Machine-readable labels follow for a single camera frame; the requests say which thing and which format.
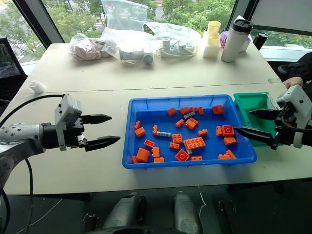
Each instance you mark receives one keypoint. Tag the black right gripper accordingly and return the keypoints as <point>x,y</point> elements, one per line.
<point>286,136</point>

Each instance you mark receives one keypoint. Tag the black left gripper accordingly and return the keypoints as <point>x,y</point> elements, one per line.
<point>74,134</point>

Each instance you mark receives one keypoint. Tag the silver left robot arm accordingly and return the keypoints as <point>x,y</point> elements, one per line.
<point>22,136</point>

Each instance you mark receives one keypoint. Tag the person's black sleeved forearm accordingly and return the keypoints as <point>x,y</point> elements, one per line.
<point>298,67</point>

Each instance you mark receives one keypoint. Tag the green plastic tray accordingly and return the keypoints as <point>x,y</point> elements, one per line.
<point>248,102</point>

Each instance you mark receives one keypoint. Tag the purple container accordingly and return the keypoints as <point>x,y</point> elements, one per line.
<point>223,39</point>

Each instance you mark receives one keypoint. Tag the person's bare hand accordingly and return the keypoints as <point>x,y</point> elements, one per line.
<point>293,81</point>

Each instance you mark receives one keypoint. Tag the orange square building block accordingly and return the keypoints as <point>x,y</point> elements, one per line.
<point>229,141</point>
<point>182,155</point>
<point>228,130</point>
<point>140,132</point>
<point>191,123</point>
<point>177,138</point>
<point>218,110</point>
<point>142,155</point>

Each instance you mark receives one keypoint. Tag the small orange building block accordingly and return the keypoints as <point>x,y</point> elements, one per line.
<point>200,111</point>
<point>231,154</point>
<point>171,111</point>
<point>149,143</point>
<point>202,132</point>
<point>179,123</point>
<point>219,130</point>
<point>159,160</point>
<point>137,124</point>
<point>156,152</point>
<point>184,110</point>
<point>155,130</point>
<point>196,158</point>
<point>193,109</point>
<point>223,157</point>
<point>174,146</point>

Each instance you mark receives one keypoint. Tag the clear tape piece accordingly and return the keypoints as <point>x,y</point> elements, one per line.
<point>274,81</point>

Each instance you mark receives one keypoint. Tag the blue plastic tray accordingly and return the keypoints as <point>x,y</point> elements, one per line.
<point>158,102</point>

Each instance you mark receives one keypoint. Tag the large orange building plate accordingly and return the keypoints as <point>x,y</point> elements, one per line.
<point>195,142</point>

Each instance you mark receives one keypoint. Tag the small white cap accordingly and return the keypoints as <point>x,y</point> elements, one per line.
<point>37,87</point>

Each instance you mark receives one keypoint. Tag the plastic bag with pink items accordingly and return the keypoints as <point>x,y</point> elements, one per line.
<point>85,50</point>

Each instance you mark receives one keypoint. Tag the black bottle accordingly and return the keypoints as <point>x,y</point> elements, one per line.
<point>260,40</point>

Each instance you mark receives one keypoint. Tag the white thermos with black lid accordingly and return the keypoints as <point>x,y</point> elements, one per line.
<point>234,44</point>

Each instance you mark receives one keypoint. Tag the grey rounded robot leg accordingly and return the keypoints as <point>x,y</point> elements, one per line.
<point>186,214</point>
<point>126,212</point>

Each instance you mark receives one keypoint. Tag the plastic bag with grey device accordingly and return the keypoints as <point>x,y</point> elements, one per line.
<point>131,46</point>

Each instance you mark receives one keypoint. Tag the stacked pale yellow cups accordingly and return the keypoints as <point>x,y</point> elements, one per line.
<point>214,31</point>

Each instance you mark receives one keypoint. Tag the black office chair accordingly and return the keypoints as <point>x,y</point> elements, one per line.
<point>9,68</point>

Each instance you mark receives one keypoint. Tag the white power strip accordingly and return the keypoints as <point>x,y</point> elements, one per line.
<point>175,48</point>

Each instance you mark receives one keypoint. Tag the empty clear plastic bag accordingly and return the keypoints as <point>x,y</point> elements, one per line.
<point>124,14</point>

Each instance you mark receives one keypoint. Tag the plastic bag with power strip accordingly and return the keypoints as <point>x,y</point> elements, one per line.
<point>175,31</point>

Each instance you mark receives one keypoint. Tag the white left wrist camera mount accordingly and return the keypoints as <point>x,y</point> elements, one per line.
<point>67,107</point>

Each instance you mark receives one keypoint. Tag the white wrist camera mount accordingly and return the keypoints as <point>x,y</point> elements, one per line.
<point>299,97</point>
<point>67,107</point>

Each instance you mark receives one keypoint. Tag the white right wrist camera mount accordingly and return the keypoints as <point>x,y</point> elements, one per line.
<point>299,97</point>

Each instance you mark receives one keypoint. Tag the black metal bracket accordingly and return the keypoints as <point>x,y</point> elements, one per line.
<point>228,217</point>

